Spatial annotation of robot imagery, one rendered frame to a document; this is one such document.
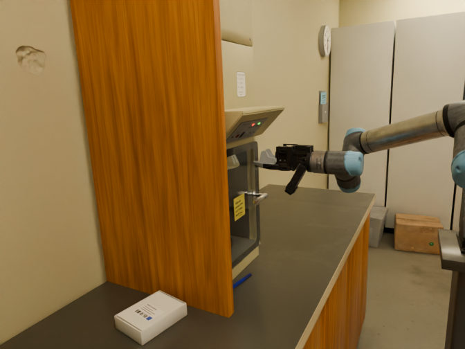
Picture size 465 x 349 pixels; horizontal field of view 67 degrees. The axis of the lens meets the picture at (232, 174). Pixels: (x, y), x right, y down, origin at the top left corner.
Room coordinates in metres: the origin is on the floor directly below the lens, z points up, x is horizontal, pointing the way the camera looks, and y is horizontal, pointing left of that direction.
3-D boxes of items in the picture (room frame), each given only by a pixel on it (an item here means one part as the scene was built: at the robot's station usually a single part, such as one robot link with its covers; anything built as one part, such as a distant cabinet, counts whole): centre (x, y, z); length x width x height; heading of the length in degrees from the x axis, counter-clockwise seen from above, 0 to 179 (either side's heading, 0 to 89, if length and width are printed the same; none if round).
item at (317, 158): (1.11, -0.28, 1.33); 0.08 x 0.05 x 0.08; 151
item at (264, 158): (1.19, -0.11, 1.33); 0.09 x 0.03 x 0.06; 61
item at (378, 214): (3.53, -1.28, 0.17); 0.60 x 0.42 x 0.33; 59
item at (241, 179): (1.13, -0.02, 1.19); 0.30 x 0.01 x 0.40; 151
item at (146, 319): (0.88, 0.24, 0.96); 0.16 x 0.12 x 0.04; 141
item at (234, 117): (1.11, -0.06, 1.46); 0.32 x 0.12 x 0.10; 151
